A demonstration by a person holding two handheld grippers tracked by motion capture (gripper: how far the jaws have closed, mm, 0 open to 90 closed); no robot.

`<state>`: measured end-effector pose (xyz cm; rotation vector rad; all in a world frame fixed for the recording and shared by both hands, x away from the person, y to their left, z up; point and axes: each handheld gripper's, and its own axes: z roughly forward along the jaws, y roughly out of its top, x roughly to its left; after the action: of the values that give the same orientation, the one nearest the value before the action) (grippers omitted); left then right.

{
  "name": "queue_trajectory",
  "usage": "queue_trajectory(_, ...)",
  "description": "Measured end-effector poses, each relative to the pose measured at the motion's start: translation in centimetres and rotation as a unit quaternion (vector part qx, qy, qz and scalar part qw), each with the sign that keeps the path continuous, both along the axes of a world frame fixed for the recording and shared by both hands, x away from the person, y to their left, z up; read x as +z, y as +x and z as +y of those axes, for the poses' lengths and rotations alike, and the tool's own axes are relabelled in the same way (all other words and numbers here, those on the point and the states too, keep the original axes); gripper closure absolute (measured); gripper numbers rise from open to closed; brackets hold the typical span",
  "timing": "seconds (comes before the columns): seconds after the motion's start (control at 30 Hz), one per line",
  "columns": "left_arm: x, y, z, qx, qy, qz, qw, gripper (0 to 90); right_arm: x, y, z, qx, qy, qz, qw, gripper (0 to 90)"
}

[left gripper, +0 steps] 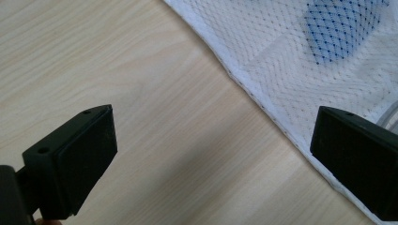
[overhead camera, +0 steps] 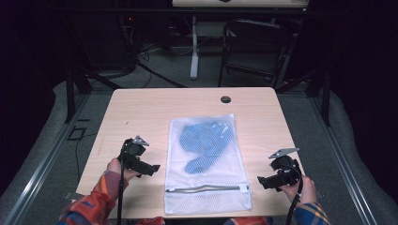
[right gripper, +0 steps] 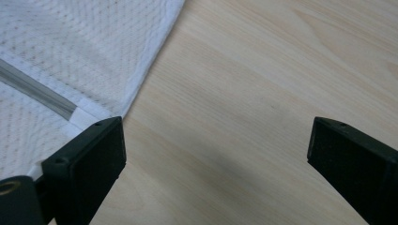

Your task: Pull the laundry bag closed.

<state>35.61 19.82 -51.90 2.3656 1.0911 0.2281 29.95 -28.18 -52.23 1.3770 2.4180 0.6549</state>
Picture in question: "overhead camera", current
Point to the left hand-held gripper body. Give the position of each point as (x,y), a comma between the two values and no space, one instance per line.
(133,153)

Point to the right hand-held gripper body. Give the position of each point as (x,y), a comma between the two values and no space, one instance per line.
(286,170)

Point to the white mesh laundry bag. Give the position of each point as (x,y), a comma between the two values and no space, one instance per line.
(206,193)

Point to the person's left hand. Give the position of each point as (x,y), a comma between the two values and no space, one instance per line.
(114,167)

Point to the grey tape piece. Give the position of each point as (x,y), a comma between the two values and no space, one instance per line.
(319,194)
(70,196)

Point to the light wooden table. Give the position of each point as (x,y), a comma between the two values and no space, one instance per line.
(140,112)

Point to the blue cloth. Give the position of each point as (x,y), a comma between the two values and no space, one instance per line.
(205,140)

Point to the black metal stand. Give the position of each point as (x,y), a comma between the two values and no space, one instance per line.
(70,93)
(325,100)

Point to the white desk leg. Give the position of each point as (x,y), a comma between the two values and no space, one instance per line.
(194,56)

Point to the dark cabinet with red light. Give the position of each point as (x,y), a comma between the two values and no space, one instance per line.
(106,40)

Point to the black folding chair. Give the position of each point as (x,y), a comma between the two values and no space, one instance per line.
(256,47)

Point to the aluminium floor rail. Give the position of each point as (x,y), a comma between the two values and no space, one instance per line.
(40,168)
(344,168)

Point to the black horizontal frame bar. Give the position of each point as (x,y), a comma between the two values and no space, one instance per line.
(156,11)

